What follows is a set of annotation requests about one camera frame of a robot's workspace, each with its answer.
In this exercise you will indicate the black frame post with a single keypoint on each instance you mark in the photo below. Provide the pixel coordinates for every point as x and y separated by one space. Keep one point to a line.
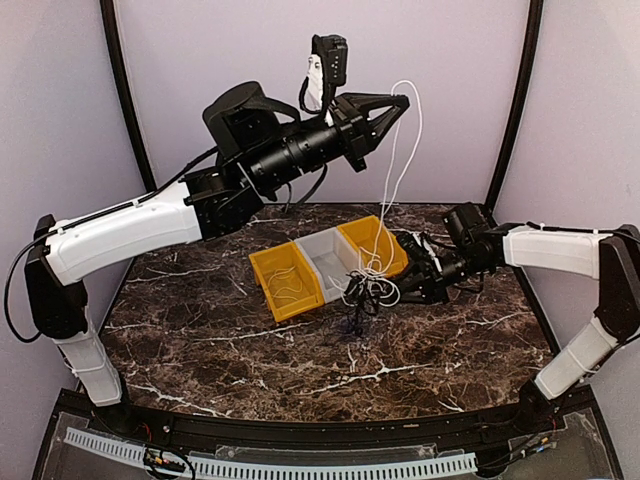
521 88
121 81

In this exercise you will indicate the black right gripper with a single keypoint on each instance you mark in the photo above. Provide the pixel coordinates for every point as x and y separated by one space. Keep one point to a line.
428 279

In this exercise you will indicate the black front rail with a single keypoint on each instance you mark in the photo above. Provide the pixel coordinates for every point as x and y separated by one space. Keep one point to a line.
485 430

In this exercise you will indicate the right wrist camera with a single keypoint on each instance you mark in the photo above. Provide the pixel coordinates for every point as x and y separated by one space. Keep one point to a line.
417 248

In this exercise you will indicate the white slotted cable duct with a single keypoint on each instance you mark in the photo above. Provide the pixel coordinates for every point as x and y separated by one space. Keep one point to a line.
202 467

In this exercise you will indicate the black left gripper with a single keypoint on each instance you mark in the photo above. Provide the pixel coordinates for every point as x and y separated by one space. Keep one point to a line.
359 129

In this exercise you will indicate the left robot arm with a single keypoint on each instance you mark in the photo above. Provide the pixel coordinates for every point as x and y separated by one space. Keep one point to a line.
261 145

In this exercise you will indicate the white plastic bin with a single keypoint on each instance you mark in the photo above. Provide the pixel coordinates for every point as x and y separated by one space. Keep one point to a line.
332 258

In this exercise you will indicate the yellow plastic bin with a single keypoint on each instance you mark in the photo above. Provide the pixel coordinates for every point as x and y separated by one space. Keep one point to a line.
289 284
376 247

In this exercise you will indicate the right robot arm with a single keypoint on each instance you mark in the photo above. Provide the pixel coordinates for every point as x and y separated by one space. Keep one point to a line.
605 260

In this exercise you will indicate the left yellow plastic bin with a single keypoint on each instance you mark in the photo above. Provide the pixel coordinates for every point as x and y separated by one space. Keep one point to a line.
289 284

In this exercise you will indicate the left black frame post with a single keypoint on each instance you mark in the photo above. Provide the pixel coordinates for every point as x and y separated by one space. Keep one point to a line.
121 81

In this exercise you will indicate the right yellow plastic bin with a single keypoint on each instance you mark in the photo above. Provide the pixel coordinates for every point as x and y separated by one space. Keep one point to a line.
376 247

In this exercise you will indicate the right black frame post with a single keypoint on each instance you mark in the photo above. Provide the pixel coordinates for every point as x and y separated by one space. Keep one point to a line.
521 88

